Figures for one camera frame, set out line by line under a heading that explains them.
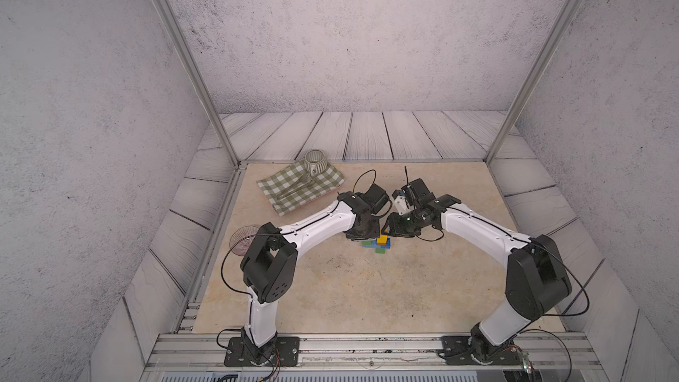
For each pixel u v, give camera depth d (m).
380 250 0.93
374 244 0.89
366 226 0.72
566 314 0.83
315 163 1.11
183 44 0.84
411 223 0.74
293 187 1.12
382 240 0.86
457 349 0.73
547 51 0.86
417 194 0.70
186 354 0.76
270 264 0.48
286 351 0.73
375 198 0.69
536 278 0.44
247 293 0.51
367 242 0.88
